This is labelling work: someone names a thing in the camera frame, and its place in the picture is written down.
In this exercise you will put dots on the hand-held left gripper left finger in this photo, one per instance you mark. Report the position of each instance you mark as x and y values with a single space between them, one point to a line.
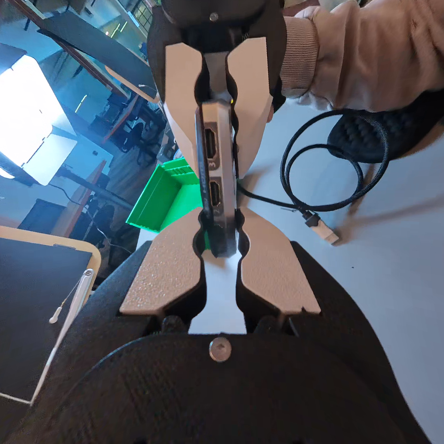
163 274

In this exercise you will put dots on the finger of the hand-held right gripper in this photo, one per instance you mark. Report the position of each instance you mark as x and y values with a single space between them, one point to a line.
253 90
182 90

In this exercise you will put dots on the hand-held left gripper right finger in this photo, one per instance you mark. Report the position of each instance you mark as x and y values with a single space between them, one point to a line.
276 274

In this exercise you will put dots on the person's right forearm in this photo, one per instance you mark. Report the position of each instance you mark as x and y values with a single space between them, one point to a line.
368 48

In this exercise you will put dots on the black office chair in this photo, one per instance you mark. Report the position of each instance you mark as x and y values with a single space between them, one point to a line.
135 139

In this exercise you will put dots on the green plastic bin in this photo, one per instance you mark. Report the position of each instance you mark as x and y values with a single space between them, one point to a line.
156 205

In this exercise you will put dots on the bright white panel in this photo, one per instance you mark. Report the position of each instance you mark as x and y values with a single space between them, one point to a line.
31 118

